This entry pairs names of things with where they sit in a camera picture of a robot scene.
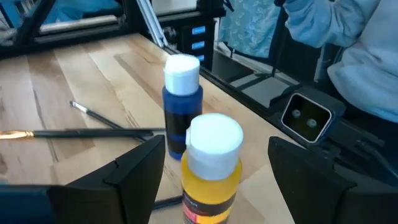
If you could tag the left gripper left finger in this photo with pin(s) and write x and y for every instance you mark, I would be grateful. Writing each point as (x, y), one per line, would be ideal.
(93, 202)

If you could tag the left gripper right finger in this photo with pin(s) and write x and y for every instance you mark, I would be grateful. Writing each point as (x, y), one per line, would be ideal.
(326, 199)

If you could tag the small yellow paint bottle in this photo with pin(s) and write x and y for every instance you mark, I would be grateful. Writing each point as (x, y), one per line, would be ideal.
(211, 186)

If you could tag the dark purple paint bottle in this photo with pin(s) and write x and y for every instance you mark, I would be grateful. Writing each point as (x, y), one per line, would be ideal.
(182, 105)

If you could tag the person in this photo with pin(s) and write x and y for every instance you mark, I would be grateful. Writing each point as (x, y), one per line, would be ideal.
(367, 71)

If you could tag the black labelled drawer cabinet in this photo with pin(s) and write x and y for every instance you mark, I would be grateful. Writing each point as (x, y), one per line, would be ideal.
(189, 46)

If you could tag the pale blue patterned fabric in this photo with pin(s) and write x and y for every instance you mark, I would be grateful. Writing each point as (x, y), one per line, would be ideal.
(248, 28)

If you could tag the black table-level camera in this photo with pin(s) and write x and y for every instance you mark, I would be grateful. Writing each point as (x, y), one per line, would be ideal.
(306, 119)

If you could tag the black aluminium table frame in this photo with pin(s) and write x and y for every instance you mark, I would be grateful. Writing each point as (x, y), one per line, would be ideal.
(62, 40)

